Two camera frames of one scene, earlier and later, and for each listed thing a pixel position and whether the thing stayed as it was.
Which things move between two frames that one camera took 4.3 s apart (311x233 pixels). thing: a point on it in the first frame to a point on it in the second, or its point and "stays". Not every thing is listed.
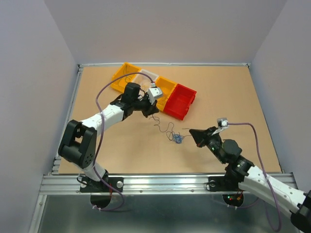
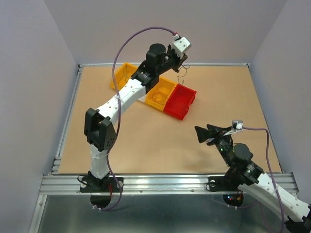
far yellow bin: x=120 y=84 stays
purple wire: x=159 y=126 to x=185 y=73
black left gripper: x=151 y=109 to x=179 y=61
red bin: x=178 y=103 stays
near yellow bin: x=166 y=87 stays
